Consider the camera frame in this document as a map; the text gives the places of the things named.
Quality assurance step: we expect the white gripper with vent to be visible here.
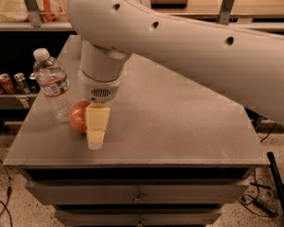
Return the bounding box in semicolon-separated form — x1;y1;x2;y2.
78;70;120;150

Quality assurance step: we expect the red orange apple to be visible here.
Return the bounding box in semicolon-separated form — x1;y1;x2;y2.
70;100;91;133

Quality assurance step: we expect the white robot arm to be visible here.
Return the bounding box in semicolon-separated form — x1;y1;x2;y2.
68;0;284;127

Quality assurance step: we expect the clear plastic water bottle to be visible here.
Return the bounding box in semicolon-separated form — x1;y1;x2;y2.
33;48;75;123

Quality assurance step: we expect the dark soda can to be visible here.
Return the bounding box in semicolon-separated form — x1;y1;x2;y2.
29;73;40;94

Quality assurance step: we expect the silver green soda can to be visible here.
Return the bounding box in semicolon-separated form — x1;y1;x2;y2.
14;73;30;94

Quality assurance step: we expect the grey drawer cabinet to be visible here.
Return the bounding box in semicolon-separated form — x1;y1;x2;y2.
3;33;271;227

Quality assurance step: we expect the orange red soda can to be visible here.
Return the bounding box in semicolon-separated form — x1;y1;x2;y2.
0;73;17;95

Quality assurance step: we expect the lower grey drawer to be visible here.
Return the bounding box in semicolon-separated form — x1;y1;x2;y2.
55;209;222;227

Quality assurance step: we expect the grey drawer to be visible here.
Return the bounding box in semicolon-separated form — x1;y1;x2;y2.
26;180;249;205
55;209;222;227

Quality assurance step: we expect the top grey drawer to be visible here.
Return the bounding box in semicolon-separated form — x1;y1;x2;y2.
26;180;249;205

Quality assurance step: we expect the white orange plastic bag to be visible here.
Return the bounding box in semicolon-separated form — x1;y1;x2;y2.
0;0;70;23

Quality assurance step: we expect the clear acrylic bin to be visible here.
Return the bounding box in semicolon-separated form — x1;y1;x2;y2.
0;0;70;23

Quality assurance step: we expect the black pole right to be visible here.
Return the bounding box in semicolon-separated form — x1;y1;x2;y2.
267;152;284;216

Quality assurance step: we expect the black floor cable left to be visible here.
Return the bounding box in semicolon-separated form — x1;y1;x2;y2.
0;148;14;227

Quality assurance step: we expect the black floor cable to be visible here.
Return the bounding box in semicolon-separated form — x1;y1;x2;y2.
0;148;14;227
238;123;278;218

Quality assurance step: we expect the left grey metal bracket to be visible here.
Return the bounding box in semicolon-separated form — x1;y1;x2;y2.
24;0;43;27

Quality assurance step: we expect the grey metal bracket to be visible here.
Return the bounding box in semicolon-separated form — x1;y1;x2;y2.
217;0;235;25
24;0;43;27

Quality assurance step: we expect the right grey metal bracket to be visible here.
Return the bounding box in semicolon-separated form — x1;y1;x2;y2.
217;0;235;25

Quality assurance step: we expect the black floor cable right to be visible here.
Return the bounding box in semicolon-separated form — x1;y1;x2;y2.
238;123;278;218

